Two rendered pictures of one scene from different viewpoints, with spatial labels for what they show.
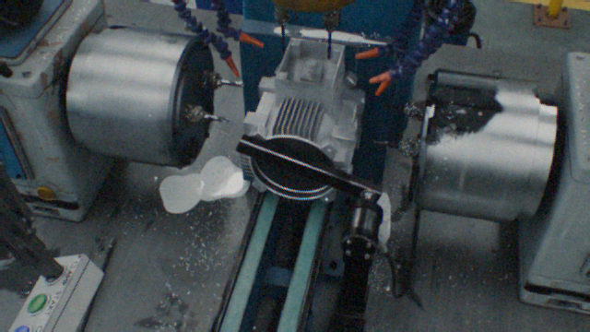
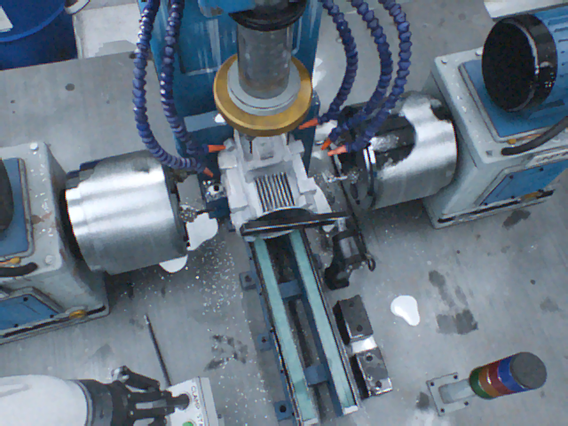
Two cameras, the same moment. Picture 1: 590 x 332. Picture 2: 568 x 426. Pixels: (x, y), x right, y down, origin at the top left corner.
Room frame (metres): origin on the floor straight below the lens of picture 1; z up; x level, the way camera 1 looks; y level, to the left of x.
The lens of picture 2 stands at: (0.39, 0.26, 2.14)
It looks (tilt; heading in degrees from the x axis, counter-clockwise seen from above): 66 degrees down; 326
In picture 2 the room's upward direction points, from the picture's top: 6 degrees clockwise
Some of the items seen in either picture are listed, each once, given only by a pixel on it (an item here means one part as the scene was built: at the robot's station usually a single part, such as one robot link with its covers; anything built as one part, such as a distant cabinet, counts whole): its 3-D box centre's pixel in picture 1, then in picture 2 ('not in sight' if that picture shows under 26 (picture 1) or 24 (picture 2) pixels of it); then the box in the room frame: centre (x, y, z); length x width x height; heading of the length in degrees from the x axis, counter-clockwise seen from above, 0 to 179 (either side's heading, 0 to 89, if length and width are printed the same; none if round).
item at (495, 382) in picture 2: not in sight; (509, 375); (0.29, -0.20, 1.14); 0.06 x 0.06 x 0.04
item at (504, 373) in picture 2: not in sight; (521, 372); (0.29, -0.20, 1.19); 0.06 x 0.06 x 0.04
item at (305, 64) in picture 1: (311, 77); (263, 150); (0.92, -0.03, 1.11); 0.12 x 0.11 x 0.07; 167
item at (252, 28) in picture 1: (321, 94); (249, 138); (1.03, -0.05, 0.97); 0.30 x 0.11 x 0.34; 78
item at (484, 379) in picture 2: not in sight; (499, 378); (0.29, -0.20, 1.10); 0.06 x 0.06 x 0.04
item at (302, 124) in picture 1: (305, 131); (266, 185); (0.88, -0.02, 1.01); 0.20 x 0.19 x 0.19; 167
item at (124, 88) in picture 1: (123, 93); (109, 216); (0.96, 0.33, 1.04); 0.37 x 0.25 x 0.25; 78
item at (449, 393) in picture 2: not in sight; (481, 383); (0.29, -0.20, 1.01); 0.08 x 0.08 x 0.42; 78
